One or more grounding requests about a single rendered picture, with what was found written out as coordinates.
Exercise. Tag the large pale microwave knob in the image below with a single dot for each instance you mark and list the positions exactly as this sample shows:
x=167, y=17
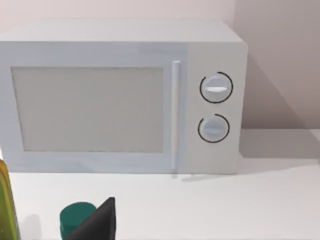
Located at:
x=216, y=86

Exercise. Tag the small pale microwave knob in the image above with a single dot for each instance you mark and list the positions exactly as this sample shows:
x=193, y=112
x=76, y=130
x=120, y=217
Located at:
x=213, y=128

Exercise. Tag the teal bottle cap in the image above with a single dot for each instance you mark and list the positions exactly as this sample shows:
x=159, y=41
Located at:
x=75, y=217

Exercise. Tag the pale microwave door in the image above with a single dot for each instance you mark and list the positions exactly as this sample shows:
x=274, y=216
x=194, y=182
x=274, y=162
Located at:
x=87, y=110

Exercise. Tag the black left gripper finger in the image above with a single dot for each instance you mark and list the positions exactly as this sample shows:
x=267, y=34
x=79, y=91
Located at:
x=100, y=222

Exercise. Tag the yellow green bottle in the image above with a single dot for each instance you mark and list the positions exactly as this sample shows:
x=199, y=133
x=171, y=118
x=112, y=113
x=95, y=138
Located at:
x=7, y=200

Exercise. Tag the pale microwave oven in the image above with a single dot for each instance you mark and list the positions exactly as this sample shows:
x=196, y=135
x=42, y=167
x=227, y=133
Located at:
x=215, y=52

